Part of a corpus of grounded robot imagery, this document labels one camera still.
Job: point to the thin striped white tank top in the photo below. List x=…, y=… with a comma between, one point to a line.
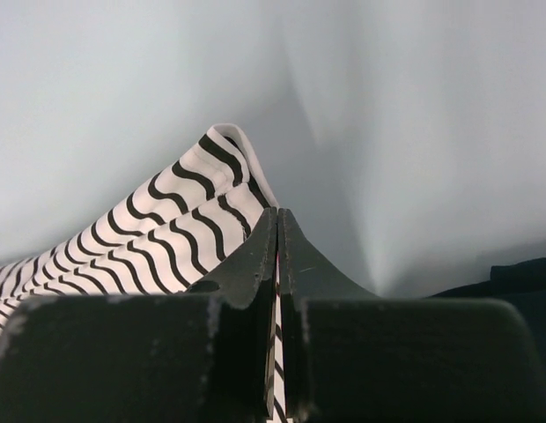
x=169, y=233

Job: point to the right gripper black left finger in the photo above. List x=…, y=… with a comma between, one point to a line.
x=206, y=355

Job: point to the navy tank top red trim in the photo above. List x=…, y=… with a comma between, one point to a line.
x=522, y=284

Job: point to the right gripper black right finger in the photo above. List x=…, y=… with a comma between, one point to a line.
x=352, y=356

